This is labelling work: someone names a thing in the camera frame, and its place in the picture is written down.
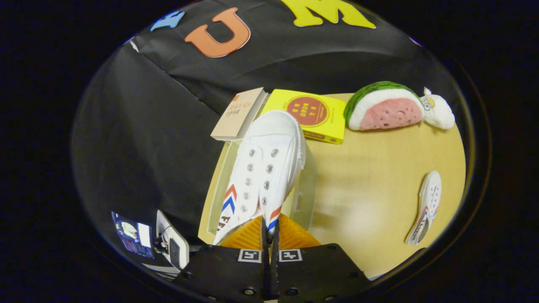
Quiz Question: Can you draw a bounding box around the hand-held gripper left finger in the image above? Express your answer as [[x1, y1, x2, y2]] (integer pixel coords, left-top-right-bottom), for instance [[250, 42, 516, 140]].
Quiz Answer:
[[175, 215, 270, 301]]

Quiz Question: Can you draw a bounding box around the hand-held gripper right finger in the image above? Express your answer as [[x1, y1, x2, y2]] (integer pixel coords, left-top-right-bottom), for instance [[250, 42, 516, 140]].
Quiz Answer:
[[272, 213, 373, 303]]

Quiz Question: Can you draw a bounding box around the white canvas shoe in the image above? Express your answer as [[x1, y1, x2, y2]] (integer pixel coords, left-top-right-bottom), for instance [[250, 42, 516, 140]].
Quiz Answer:
[[405, 170, 443, 246], [213, 110, 307, 246]]

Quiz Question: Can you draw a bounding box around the white flat device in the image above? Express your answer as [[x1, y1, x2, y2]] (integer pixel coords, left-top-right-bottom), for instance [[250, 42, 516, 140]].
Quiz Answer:
[[155, 210, 190, 270]]

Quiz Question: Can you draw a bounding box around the blue printed poster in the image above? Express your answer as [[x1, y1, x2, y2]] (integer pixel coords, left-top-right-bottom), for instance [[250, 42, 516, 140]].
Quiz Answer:
[[111, 210, 155, 258]]

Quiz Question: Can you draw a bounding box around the yellow book with red circle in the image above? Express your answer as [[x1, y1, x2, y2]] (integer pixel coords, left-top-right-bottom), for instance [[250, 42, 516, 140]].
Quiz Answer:
[[260, 89, 347, 145]]

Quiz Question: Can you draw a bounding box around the beige book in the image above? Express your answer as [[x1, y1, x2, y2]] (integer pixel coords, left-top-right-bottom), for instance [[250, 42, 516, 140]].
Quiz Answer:
[[211, 87, 268, 141]]

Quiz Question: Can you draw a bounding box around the watermelon slice plush toy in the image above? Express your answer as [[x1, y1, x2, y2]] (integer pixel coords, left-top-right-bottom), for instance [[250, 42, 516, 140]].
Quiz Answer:
[[343, 81, 425, 131]]

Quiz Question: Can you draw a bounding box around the small white plush toy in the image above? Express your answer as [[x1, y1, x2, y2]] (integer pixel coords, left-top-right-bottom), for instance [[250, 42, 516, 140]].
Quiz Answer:
[[421, 87, 456, 130]]

